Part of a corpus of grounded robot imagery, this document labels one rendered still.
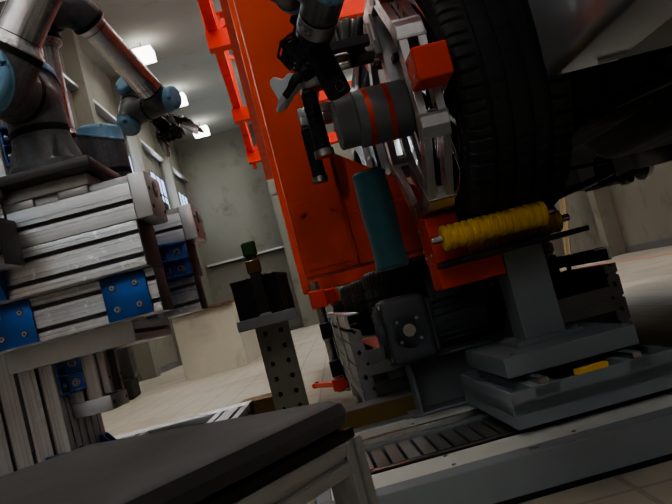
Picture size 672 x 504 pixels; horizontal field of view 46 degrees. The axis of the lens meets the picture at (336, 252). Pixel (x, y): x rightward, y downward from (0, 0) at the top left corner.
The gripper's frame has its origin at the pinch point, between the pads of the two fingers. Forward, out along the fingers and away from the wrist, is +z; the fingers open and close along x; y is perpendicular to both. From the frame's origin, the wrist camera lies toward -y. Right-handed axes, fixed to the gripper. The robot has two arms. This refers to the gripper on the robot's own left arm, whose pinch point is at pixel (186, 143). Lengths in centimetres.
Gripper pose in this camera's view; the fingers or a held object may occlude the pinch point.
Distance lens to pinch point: 280.2
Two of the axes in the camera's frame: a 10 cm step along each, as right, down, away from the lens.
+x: 8.2, -5.6, -1.1
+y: 3.7, 6.8, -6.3
